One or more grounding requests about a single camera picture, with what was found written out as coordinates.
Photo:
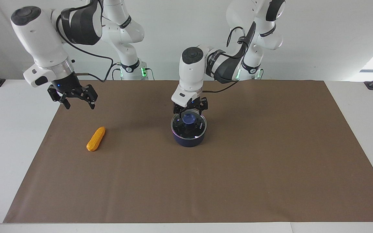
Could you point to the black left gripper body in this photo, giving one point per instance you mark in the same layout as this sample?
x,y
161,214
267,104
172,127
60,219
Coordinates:
x,y
201,103

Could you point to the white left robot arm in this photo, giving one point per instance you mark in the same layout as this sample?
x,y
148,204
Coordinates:
x,y
191,71

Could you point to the brown table mat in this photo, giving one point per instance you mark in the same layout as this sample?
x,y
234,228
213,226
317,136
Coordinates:
x,y
238,181

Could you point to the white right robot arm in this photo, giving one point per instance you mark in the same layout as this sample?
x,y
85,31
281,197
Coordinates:
x,y
40,35

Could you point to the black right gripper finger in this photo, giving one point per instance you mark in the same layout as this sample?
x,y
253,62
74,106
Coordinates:
x,y
66,103
92,103

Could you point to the orange corn cob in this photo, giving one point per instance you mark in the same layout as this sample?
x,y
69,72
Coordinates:
x,y
96,139

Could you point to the glass lid with blue knob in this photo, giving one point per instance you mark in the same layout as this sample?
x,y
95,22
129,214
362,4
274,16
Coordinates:
x,y
189,119

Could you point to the dark blue saucepan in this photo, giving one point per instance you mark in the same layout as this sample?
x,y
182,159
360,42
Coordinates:
x,y
188,142

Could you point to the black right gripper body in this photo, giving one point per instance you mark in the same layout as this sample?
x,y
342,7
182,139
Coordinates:
x,y
68,87

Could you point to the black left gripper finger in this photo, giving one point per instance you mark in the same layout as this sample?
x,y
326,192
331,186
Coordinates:
x,y
179,116
202,113

